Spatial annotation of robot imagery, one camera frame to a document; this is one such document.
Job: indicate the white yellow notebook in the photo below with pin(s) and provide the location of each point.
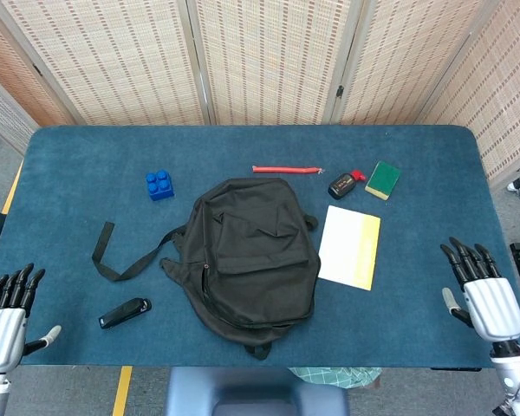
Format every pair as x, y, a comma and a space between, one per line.
342, 247

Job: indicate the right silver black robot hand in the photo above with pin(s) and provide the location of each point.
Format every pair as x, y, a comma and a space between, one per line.
494, 307

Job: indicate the grey woven screen panel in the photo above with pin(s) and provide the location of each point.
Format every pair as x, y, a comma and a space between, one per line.
4, 117

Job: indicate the white shoe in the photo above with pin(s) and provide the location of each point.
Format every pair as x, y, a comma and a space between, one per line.
518, 186

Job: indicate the blue grey robot torso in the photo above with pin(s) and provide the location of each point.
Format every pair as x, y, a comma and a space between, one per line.
255, 392

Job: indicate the red pen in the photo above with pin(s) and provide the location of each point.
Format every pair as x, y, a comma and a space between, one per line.
281, 169

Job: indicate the yellow floor tape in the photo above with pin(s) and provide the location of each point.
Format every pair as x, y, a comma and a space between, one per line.
12, 190
122, 390

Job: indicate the green checkered cloth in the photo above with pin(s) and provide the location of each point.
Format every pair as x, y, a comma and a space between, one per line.
338, 377

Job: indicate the black stapler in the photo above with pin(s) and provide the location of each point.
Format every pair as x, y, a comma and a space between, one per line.
123, 313

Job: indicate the black bottle red cap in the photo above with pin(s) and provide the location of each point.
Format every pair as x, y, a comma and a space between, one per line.
341, 186

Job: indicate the woven folding screen panel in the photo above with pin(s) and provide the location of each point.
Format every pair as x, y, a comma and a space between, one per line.
268, 60
8, 65
407, 60
112, 60
502, 95

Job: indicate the black screen hinge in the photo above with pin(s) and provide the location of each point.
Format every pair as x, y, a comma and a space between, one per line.
37, 69
339, 91

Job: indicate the green yellow sponge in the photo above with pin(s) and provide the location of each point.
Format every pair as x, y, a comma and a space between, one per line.
383, 180

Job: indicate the black fabric backpack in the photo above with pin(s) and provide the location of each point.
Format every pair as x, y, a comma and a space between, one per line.
251, 260

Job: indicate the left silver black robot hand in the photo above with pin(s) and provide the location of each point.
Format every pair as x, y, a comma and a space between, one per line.
2, 329

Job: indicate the blue toy building brick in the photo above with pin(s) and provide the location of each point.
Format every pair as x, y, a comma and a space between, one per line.
160, 188

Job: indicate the blue carpet table cover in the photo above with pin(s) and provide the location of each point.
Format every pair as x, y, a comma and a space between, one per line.
69, 182

